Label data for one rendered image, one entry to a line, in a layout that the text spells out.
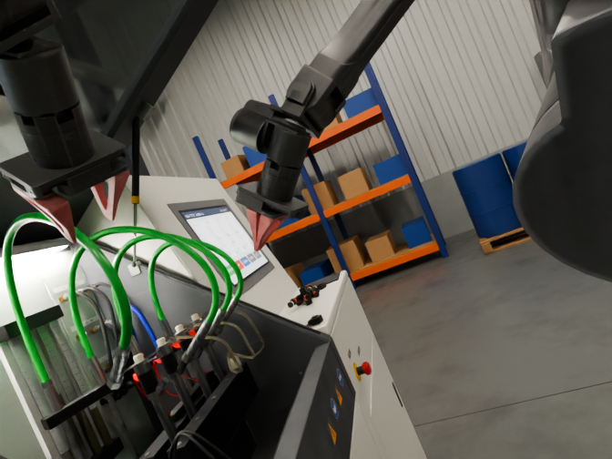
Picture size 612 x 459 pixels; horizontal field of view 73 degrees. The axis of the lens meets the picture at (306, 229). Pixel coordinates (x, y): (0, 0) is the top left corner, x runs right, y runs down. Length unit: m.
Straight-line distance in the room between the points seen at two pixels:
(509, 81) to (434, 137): 1.29
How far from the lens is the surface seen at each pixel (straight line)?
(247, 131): 0.66
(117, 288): 0.61
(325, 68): 0.64
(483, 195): 5.28
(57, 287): 1.17
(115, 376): 0.71
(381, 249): 6.05
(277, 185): 0.63
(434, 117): 7.10
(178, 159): 8.38
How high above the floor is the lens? 1.25
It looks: 2 degrees down
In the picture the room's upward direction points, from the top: 23 degrees counter-clockwise
